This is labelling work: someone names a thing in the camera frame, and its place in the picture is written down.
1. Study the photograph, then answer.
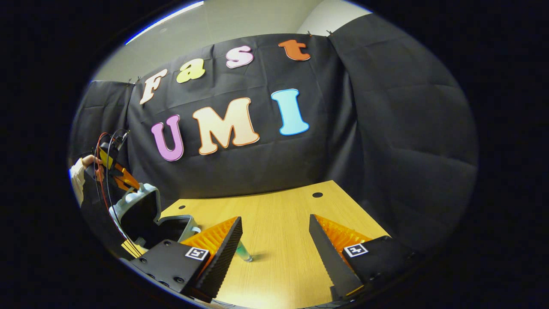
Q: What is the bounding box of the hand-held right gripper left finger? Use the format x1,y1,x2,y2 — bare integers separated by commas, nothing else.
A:
129,216,244,303

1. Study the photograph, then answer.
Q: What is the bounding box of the blue bottle with triangular cap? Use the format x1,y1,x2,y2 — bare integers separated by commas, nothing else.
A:
235,239,254,263

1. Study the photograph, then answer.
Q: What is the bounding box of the black cable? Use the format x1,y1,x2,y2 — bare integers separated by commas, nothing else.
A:
104,129,144,254

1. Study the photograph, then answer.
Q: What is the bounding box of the pale blue suitcase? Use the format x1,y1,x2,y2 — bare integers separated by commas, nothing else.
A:
109,183,202,250

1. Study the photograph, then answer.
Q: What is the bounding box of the black backdrop cloth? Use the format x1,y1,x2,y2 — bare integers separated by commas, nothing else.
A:
69,13,479,254

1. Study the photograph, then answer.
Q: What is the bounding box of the red cable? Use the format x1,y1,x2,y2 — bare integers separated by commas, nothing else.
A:
94,132,138,249

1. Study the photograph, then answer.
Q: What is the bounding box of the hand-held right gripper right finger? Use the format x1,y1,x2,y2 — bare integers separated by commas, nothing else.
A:
308,213,426,301

